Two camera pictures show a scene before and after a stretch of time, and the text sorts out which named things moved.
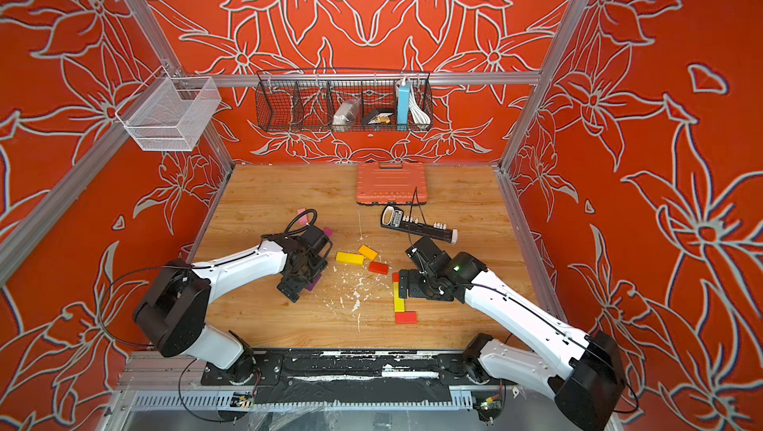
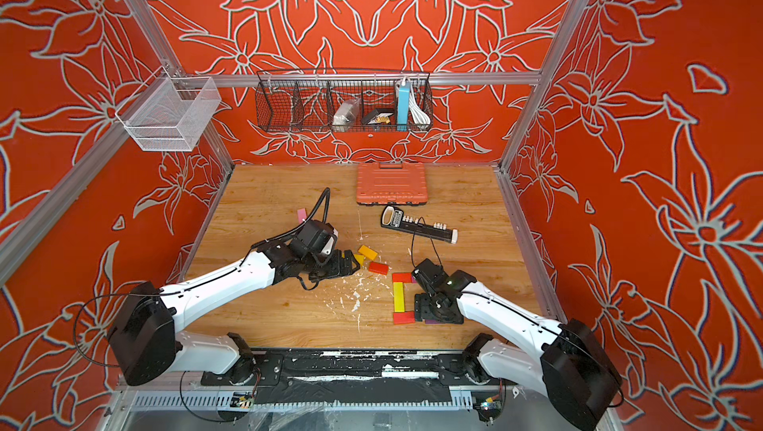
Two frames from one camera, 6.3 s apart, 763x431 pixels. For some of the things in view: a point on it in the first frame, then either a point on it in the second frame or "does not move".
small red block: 378,267 does not move
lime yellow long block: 398,303 does not move
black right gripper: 412,290 to 420,306
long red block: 405,317 does not move
